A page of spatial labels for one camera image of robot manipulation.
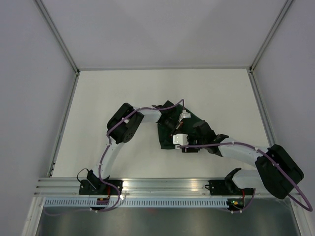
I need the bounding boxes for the dark green cloth napkin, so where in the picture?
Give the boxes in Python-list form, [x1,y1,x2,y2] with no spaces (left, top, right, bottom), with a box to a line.
[155,100,217,150]

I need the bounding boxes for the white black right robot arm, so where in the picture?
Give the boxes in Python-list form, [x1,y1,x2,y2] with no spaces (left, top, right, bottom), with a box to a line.
[173,120,304,199]

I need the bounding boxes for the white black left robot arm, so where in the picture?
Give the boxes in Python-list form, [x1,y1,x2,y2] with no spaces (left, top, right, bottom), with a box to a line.
[86,99,190,195]

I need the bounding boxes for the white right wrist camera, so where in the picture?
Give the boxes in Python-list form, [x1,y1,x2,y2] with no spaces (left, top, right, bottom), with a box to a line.
[172,133,189,149]

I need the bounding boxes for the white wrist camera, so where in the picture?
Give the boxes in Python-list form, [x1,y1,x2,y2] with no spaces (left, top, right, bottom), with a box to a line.
[172,133,189,149]
[179,110,191,122]

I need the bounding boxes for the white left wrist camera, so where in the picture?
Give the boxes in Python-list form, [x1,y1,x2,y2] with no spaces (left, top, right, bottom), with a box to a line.
[179,110,191,122]

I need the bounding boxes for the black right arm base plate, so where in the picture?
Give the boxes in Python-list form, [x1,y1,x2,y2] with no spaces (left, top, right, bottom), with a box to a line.
[204,179,254,196]

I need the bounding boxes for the aluminium right side rail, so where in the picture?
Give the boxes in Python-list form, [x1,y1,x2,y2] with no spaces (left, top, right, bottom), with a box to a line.
[247,67,277,147]

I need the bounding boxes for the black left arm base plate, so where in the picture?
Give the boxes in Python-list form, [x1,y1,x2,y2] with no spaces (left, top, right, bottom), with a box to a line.
[79,179,123,196]

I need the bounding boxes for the aluminium front rail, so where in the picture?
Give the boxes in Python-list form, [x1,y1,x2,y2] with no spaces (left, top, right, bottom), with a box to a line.
[34,176,302,197]

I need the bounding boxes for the white slotted cable duct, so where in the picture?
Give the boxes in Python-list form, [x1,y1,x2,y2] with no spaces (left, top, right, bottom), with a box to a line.
[44,197,228,208]

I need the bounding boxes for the aluminium left frame post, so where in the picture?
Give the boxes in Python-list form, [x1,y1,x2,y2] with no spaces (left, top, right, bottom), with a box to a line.
[33,0,80,74]

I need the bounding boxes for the aluminium frame post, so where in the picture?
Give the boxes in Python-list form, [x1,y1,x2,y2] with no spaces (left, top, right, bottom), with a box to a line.
[33,0,80,74]
[249,0,295,74]

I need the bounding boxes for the aluminium right frame post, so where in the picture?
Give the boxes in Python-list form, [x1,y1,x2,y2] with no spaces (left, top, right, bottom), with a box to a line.
[249,0,295,74]

